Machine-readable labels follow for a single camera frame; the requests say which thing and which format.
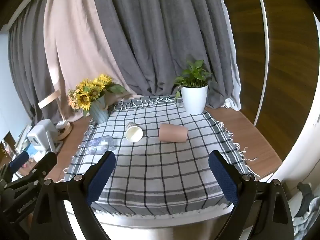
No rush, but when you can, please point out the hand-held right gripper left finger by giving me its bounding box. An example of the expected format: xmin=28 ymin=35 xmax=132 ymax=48
xmin=29 ymin=150 xmax=117 ymax=240

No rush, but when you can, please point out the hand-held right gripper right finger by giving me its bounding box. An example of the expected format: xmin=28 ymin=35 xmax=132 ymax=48
xmin=208 ymin=150 xmax=295 ymax=240

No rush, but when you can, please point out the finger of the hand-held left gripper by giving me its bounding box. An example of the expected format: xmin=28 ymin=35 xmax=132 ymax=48
xmin=3 ymin=151 xmax=58 ymax=198
xmin=0 ymin=151 xmax=29 ymax=181

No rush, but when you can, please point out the white paper cup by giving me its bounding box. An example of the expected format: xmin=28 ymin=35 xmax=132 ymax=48
xmin=125 ymin=122 xmax=144 ymax=143

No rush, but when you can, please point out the pink paper cup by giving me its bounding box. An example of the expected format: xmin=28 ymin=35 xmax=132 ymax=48
xmin=159 ymin=123 xmax=188 ymax=143

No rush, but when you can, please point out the white box-shaped device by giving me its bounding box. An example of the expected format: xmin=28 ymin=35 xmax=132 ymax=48
xmin=27 ymin=119 xmax=59 ymax=152

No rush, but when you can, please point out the clear plastic bottle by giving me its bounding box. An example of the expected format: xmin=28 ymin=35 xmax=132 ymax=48
xmin=86 ymin=135 xmax=115 ymax=155

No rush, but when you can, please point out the round wooden stand base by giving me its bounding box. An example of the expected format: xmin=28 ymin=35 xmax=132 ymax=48
xmin=58 ymin=122 xmax=73 ymax=140

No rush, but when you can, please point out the checkered tablecloth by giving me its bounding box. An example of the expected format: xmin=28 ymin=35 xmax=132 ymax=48
xmin=56 ymin=95 xmax=258 ymax=217

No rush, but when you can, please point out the light wooden strip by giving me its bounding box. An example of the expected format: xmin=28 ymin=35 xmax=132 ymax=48
xmin=38 ymin=91 xmax=61 ymax=109

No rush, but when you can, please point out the dark grey cloth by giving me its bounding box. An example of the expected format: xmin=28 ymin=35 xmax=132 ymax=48
xmin=294 ymin=182 xmax=316 ymax=218

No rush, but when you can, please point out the sunflower bouquet in ribbed vase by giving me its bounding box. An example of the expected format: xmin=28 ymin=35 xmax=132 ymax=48
xmin=68 ymin=74 xmax=127 ymax=124

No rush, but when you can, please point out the green plant in white pot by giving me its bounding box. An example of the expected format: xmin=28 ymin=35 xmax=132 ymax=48
xmin=174 ymin=59 xmax=213 ymax=115

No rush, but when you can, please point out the wide white curved panel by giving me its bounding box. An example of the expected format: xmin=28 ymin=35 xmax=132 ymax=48
xmin=257 ymin=12 xmax=320 ymax=205

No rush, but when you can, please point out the striped grey cloth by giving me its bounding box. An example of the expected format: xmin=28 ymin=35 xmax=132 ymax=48
xmin=292 ymin=197 xmax=320 ymax=235

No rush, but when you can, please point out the grey curtain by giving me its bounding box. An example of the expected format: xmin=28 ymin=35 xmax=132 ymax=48
xmin=99 ymin=0 xmax=238 ymax=109
xmin=7 ymin=0 xmax=63 ymax=124

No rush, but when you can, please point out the pink curtain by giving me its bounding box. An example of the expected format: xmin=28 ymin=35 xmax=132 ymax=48
xmin=44 ymin=0 xmax=142 ymax=123

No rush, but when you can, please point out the thin white curved frame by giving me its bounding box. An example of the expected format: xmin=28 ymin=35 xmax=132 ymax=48
xmin=252 ymin=0 xmax=273 ymax=128

